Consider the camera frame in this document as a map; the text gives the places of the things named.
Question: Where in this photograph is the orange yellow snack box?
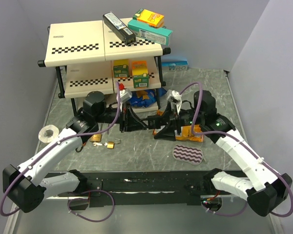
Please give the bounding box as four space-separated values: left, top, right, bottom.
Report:
132 8 165 28

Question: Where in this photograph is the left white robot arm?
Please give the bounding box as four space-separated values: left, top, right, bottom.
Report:
2 89 132 213

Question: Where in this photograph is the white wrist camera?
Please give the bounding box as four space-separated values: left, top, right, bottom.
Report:
166 90 182 115
117 83 132 103

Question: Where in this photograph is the clear tape roll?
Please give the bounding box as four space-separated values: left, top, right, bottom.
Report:
38 125 59 144

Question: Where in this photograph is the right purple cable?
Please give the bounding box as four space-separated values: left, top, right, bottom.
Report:
179 82 293 218

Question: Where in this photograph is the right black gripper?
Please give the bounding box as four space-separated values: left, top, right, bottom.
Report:
154 100 204 141

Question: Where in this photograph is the silver key on table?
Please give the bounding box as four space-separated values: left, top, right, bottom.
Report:
92 142 103 146

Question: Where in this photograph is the orange kettle chip bag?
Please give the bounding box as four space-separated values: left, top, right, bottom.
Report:
152 110 204 142

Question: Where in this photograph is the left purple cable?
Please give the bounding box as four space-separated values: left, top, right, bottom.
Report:
0 81 123 223

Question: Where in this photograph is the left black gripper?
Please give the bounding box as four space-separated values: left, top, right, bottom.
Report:
94 100 147 132

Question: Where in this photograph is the orange black padlock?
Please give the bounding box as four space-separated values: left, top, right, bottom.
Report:
75 143 85 153

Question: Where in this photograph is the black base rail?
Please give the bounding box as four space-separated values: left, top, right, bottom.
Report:
59 171 225 207

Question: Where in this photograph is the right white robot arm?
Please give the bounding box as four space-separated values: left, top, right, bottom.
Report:
154 90 293 217

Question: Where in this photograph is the green yellow box left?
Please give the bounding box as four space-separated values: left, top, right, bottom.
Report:
113 59 129 78

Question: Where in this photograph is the blue white toothpaste box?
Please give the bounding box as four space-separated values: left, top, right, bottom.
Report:
162 60 188 72

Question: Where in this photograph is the purple cable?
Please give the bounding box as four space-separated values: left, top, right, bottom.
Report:
0 81 123 223
179 82 293 218

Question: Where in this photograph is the blue chip bag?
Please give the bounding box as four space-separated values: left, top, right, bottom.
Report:
129 88 167 108

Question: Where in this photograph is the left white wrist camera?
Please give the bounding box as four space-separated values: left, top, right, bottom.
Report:
117 83 132 103

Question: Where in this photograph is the teal toothpaste box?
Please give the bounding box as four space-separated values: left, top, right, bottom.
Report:
127 19 173 46

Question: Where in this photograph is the green yellow box right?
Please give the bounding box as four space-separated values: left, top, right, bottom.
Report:
132 60 149 89

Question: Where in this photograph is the large brass long-shackle padlock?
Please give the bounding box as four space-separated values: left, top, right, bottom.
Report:
89 123 109 143

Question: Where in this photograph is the purple wavy sponge pad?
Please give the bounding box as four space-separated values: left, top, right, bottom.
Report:
172 145 207 165

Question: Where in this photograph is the long black box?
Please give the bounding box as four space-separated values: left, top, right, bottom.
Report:
103 12 136 45

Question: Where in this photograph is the beige checkered three-tier shelf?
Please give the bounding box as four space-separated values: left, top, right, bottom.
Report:
37 17 172 115

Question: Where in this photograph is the green yellow box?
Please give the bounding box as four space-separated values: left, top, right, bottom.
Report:
113 59 129 78
132 60 149 89

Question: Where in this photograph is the small brass padlock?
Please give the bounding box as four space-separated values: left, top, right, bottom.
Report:
104 138 121 149

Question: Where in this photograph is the black Kaijing padlock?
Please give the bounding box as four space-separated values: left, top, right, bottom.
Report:
146 115 165 129

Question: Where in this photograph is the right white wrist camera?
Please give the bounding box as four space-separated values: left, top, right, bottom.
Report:
166 90 182 115

